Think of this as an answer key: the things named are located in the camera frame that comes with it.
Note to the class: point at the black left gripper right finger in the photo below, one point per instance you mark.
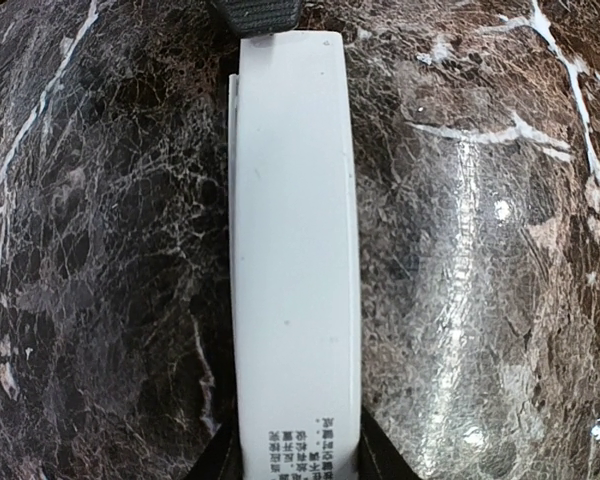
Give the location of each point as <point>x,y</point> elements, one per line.
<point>378,458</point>

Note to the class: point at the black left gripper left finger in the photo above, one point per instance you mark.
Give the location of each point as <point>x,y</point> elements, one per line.
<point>221,458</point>

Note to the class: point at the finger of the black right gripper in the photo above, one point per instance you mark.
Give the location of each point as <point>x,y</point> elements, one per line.
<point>259,17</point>

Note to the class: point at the white remote battery cover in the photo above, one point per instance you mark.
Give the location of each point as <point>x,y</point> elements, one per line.
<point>294,258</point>

